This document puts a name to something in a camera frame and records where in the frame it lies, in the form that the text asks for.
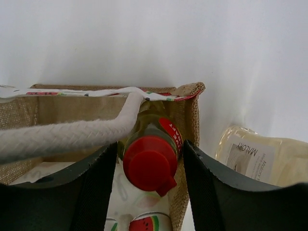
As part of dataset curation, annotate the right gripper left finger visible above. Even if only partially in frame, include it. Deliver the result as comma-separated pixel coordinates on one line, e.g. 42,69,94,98
0,143,117,231

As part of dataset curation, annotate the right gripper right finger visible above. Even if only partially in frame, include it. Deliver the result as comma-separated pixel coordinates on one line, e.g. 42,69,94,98
183,140,308,231

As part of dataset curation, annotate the white cap amber bottle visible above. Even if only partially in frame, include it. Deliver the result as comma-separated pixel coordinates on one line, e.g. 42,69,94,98
215,126,308,187

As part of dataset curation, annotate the red cap yellow bottle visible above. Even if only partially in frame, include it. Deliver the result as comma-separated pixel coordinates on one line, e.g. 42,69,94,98
120,101,183,196

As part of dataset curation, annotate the burlap watermelon canvas bag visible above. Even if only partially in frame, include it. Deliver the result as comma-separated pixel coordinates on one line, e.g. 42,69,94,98
0,82,205,231

